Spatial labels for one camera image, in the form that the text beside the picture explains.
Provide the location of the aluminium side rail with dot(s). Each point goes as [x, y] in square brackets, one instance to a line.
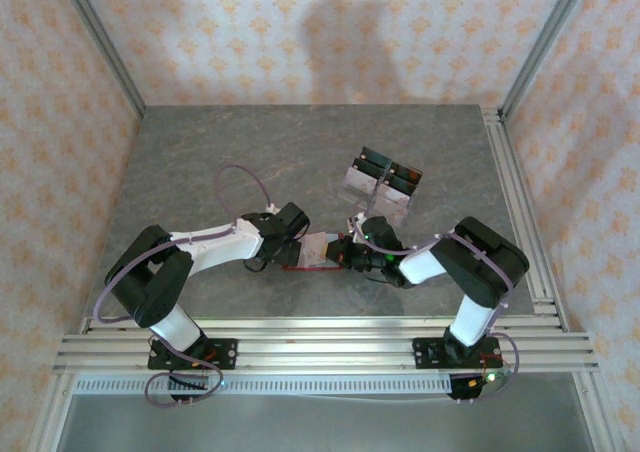
[522, 222]

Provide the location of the aluminium frame leg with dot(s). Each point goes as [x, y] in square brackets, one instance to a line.
[52, 412]
[592, 412]

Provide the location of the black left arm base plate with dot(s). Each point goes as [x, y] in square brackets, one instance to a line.
[225, 353]

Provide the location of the wide aluminium base beam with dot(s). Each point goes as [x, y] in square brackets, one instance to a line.
[325, 354]

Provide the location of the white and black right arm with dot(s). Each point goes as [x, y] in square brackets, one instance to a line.
[425, 267]

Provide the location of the black card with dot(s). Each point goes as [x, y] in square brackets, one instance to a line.
[406, 173]
[375, 157]
[369, 168]
[401, 184]

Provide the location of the small black controller board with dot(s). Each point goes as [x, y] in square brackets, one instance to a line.
[475, 387]
[187, 386]

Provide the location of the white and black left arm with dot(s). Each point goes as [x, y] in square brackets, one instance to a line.
[220, 244]

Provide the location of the white VIP card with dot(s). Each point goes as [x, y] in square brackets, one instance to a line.
[364, 178]
[360, 189]
[395, 206]
[317, 249]

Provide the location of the narrow aluminium table-edge rail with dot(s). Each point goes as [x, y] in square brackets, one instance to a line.
[325, 324]

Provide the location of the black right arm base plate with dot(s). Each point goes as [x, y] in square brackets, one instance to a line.
[422, 353]

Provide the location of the red card holder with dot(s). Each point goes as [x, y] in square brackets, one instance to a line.
[310, 269]

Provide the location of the aluminium frame post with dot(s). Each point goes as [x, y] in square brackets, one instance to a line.
[103, 42]
[543, 42]

